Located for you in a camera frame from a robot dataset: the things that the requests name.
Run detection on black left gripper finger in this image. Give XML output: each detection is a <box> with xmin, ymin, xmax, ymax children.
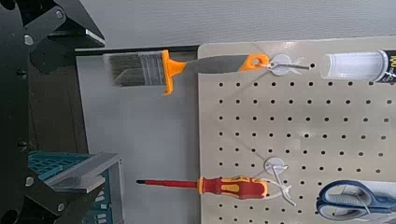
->
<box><xmin>18</xmin><ymin>151</ymin><xmax>121</xmax><ymax>224</ymax></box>
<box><xmin>18</xmin><ymin>0</ymin><xmax>106</xmax><ymax>75</ymax></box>

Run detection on orange grey paintbrush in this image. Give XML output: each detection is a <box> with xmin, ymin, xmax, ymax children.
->
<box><xmin>104</xmin><ymin>49</ymin><xmax>270</xmax><ymax>96</ymax></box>

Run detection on red yellow screwdriver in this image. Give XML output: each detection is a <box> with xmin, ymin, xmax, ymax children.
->
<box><xmin>135</xmin><ymin>175</ymin><xmax>269</xmax><ymax>201</ymax></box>

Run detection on white pegboard hook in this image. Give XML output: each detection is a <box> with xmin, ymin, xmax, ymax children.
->
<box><xmin>267</xmin><ymin>54</ymin><xmax>312</xmax><ymax>77</ymax></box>
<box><xmin>262</xmin><ymin>157</ymin><xmax>290</xmax><ymax>180</ymax></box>

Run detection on beige perforated pegboard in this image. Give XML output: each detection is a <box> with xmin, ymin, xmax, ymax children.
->
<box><xmin>197</xmin><ymin>36</ymin><xmax>396</xmax><ymax>224</ymax></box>

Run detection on sealant tube with clear nozzle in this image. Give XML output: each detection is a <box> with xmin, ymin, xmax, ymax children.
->
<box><xmin>320</xmin><ymin>49</ymin><xmax>396</xmax><ymax>84</ymax></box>

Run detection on white cable tie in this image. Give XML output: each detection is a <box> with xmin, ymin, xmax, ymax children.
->
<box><xmin>264</xmin><ymin>176</ymin><xmax>297</xmax><ymax>207</ymax></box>

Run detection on blue handled scissors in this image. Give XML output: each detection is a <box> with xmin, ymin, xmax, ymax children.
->
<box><xmin>316</xmin><ymin>179</ymin><xmax>396</xmax><ymax>222</ymax></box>

